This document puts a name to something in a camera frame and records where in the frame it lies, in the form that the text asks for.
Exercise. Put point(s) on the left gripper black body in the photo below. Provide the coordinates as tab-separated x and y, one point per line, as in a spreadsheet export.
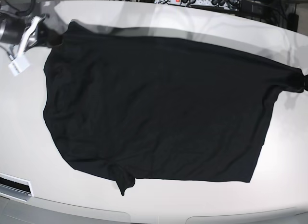
304	83

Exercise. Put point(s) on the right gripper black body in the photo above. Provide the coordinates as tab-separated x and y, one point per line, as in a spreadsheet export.
45	37

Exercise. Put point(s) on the black t-shirt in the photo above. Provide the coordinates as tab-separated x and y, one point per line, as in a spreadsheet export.
128	108

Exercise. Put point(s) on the black power supply box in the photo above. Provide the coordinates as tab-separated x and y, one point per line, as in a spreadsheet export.
254	9

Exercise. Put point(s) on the white power strip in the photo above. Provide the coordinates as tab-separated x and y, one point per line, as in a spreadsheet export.
231	5

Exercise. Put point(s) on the white slotted box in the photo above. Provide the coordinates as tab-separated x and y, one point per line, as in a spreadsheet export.
15	188

